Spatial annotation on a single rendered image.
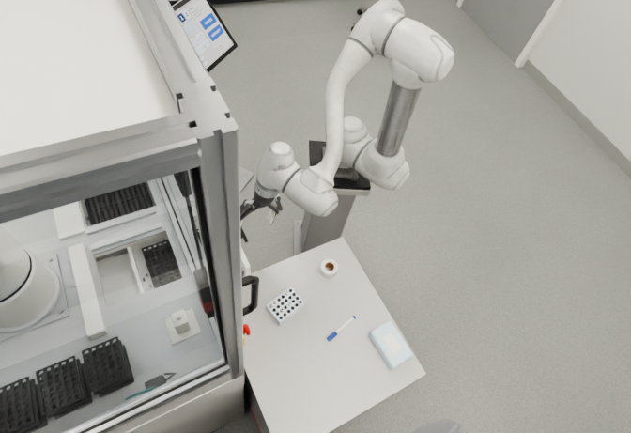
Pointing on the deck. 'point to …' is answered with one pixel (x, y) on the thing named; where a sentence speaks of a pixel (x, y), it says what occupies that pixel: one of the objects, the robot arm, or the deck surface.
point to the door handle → (251, 293)
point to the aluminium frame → (93, 149)
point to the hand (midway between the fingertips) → (253, 223)
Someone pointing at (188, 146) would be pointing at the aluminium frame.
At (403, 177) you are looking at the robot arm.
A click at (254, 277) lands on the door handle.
